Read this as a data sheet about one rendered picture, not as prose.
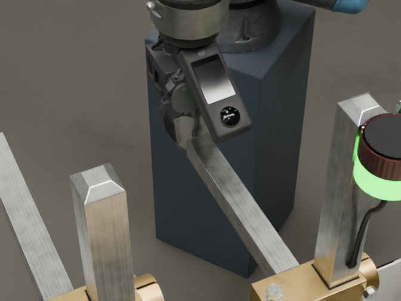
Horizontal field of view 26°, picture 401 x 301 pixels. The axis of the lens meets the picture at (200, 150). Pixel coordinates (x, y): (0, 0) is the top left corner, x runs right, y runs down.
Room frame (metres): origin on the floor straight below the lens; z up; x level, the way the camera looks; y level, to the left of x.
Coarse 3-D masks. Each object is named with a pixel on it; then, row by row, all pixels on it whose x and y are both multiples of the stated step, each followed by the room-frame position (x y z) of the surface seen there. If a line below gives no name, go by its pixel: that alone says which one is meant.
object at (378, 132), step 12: (372, 120) 0.55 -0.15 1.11; (384, 120) 0.55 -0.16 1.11; (396, 120) 0.55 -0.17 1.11; (372, 132) 0.53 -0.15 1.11; (384, 132) 0.53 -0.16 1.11; (396, 132) 0.53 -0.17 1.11; (372, 144) 0.52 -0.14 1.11; (384, 144) 0.52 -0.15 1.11; (396, 144) 0.52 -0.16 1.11; (396, 156) 0.50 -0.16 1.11; (396, 180) 0.50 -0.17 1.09; (384, 204) 0.53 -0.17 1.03; (360, 228) 0.55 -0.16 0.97; (360, 240) 0.55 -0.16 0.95; (348, 264) 0.55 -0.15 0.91
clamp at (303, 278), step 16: (368, 256) 0.59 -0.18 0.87; (288, 272) 0.57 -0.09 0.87; (304, 272) 0.57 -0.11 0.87; (368, 272) 0.57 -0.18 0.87; (256, 288) 0.55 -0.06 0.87; (288, 288) 0.55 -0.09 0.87; (304, 288) 0.55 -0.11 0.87; (320, 288) 0.55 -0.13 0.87; (336, 288) 0.55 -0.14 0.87; (352, 288) 0.55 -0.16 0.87; (368, 288) 0.56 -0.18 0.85
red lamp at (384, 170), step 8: (368, 120) 0.55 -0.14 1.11; (360, 136) 0.53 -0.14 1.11; (360, 144) 0.53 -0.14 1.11; (360, 152) 0.52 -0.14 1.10; (368, 152) 0.51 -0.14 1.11; (360, 160) 0.52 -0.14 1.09; (368, 160) 0.51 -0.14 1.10; (376, 160) 0.51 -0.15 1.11; (384, 160) 0.50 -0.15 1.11; (392, 160) 0.50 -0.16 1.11; (368, 168) 0.51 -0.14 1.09; (376, 168) 0.51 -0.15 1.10; (384, 168) 0.50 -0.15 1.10; (392, 168) 0.50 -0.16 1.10; (400, 168) 0.50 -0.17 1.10; (384, 176) 0.50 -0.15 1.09; (392, 176) 0.50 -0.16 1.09; (400, 176) 0.50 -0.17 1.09
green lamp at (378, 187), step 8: (360, 168) 0.52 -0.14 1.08; (360, 176) 0.52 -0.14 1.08; (368, 176) 0.51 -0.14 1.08; (360, 184) 0.52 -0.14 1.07; (368, 184) 0.51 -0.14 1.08; (376, 184) 0.50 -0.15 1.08; (384, 184) 0.50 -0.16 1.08; (392, 184) 0.50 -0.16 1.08; (400, 184) 0.50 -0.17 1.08; (368, 192) 0.51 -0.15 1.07; (376, 192) 0.50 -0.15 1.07; (384, 192) 0.50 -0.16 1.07; (392, 192) 0.50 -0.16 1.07; (400, 192) 0.50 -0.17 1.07; (392, 200) 0.50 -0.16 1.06
